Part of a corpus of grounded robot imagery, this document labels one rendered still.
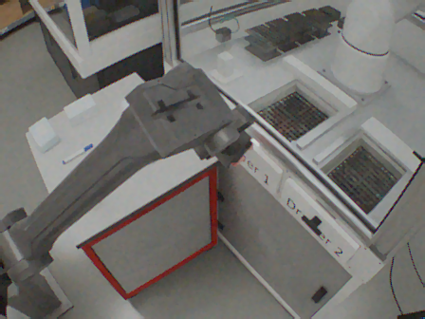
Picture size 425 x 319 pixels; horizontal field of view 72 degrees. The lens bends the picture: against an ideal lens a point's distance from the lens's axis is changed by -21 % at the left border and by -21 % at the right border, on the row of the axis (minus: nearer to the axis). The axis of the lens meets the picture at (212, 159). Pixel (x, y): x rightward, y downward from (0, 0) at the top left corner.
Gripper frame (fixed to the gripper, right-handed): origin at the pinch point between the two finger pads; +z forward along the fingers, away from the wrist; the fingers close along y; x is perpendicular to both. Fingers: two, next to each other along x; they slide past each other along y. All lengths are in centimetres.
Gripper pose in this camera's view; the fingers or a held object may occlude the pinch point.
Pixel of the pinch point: (247, 152)
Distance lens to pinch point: 102.5
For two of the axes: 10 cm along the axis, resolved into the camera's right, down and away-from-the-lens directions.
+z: 5.3, 1.9, 8.3
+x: -5.8, -6.4, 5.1
